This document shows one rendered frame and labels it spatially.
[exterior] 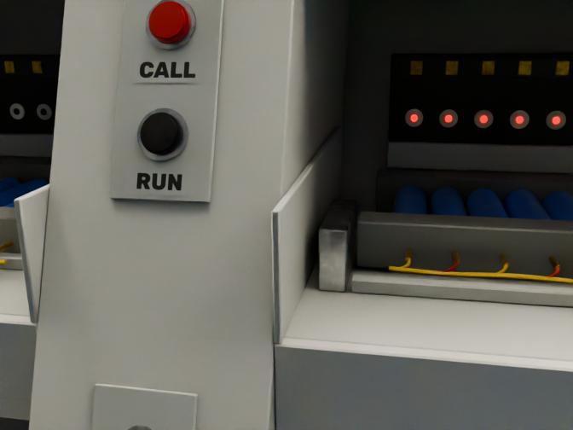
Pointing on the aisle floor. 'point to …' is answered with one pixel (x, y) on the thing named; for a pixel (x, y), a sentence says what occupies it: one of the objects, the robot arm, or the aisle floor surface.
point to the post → (179, 220)
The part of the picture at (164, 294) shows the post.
